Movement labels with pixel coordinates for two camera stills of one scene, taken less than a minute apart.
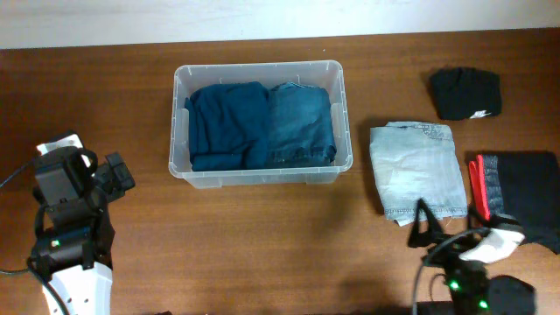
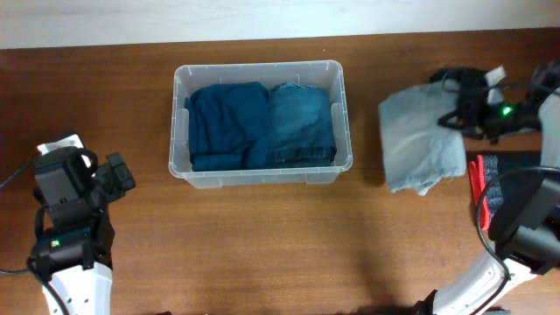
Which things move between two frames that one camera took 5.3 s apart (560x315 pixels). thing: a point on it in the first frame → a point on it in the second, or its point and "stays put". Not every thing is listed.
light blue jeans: [414, 161] → [418, 150]
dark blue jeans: [299, 129] stays put
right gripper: [442, 241] → [475, 123]
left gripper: [116, 171] stays put
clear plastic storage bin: [236, 124] stays put
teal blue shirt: [229, 127] stays put
